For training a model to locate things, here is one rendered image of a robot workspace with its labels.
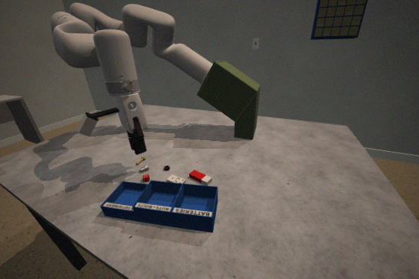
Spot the blue three-compartment bin tray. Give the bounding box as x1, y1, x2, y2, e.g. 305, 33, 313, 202
100, 180, 218, 233

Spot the red die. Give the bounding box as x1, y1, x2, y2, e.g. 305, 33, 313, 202
143, 174, 150, 183

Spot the white domino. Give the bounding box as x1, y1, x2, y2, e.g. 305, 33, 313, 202
167, 174, 186, 183

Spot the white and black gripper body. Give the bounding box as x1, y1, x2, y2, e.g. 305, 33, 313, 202
108, 90, 148, 134

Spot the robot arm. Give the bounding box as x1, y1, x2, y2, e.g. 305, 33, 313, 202
51, 3, 213, 136

